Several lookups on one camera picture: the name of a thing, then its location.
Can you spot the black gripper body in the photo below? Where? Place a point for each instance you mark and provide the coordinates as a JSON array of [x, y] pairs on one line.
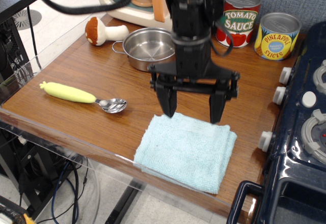
[[193, 70]]

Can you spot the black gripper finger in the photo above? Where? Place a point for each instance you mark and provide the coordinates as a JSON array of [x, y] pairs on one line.
[[217, 105], [168, 99]]

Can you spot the light blue rag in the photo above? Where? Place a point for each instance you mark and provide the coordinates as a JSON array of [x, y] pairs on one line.
[[186, 151]]

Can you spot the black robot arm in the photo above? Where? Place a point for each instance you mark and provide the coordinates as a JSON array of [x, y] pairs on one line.
[[193, 69]]

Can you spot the white stove knob bottom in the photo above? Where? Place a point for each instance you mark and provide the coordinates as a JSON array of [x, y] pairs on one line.
[[264, 140]]

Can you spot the white stove knob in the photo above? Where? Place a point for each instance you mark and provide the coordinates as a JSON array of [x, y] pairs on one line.
[[264, 140], [279, 95], [285, 75]]

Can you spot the white stove knob middle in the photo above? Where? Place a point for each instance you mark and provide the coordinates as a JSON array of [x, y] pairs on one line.
[[279, 95]]

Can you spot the white stove knob top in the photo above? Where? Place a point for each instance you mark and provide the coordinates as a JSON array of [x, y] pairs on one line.
[[285, 75]]

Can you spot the teal toy microwave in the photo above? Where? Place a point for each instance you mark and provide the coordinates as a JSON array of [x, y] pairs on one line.
[[132, 10]]

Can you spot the tomato sauce can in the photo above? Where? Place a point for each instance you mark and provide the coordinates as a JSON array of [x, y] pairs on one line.
[[239, 19]]

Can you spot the pineapple slices can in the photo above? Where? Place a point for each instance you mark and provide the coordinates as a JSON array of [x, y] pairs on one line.
[[277, 35]]

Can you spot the plush brown mushroom toy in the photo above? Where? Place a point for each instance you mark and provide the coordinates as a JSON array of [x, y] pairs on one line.
[[97, 33]]

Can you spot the dark blue toy stove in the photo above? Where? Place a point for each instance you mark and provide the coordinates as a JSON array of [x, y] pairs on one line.
[[293, 188]]

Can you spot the black table leg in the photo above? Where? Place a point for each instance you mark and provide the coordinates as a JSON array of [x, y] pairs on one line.
[[123, 205]]

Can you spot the yellow fuzzy object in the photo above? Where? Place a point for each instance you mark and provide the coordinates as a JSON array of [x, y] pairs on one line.
[[25, 219]]

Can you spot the steel pot with handles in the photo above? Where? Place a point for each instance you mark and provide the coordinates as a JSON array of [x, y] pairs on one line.
[[146, 46]]

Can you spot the spoon with yellow-green handle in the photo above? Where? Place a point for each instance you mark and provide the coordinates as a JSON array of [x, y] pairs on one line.
[[72, 94]]

